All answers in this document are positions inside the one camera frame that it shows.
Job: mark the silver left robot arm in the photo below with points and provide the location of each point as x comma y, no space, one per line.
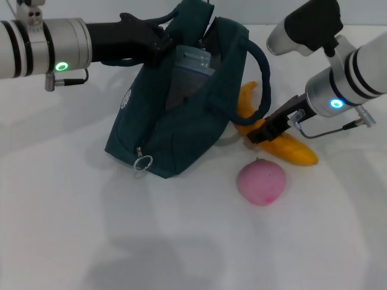
66,45

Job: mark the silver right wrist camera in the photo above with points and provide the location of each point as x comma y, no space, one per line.
311,24

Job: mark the yellow banana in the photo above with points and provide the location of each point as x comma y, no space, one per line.
246,102

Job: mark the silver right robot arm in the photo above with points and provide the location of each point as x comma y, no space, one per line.
332,90

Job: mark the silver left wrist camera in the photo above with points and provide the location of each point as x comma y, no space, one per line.
34,15

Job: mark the pink peach toy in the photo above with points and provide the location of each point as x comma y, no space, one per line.
260,181

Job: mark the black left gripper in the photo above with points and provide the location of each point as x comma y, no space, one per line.
121,39

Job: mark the dark teal insulated lunch bag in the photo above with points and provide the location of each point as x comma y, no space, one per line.
193,136

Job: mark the clear food container blue seal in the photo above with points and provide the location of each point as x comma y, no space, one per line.
190,60

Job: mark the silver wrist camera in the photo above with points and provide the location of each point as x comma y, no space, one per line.
34,15
311,24

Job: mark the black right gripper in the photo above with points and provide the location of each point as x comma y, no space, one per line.
290,114

